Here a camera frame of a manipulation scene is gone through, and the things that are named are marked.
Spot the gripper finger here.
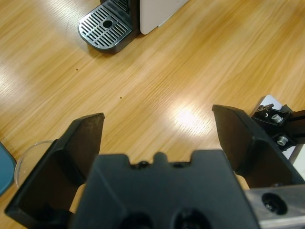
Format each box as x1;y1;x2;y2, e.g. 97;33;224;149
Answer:
4;112;105;229
212;104;305;189

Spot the clear drinking glass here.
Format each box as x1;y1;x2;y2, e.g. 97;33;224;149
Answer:
14;140;57;189

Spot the white capsule coffee machine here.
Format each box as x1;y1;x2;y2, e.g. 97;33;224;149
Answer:
99;0;189;36

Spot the teal rectangular tray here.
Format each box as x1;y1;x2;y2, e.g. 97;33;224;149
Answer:
0;142;17;197

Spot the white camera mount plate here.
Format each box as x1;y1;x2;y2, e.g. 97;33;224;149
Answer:
258;94;305;165

